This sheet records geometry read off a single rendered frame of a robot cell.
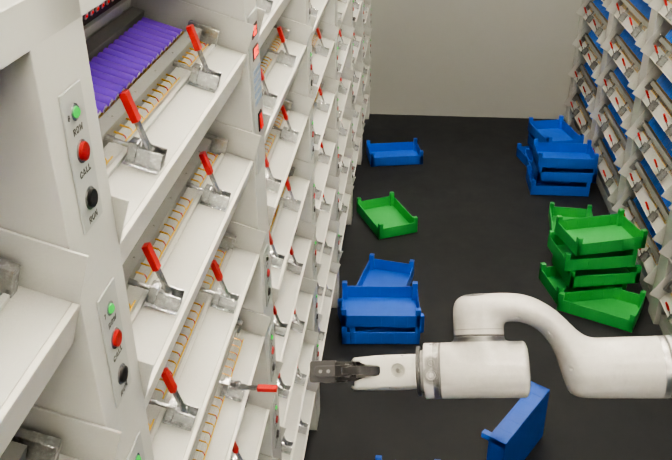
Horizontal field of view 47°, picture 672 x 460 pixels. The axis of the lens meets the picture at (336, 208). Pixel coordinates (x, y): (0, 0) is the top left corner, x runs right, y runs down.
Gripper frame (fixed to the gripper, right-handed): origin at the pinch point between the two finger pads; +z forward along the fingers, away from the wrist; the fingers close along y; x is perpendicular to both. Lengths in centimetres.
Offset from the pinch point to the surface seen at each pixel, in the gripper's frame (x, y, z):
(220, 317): 8.9, -1.6, 16.5
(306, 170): 57, 77, 21
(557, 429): -15, 156, -47
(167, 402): -4.2, -19.0, 17.7
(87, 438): -7, -53, 11
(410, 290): 37, 187, 4
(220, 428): -8.7, 6.8, 19.0
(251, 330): 9.1, 26.1, 19.9
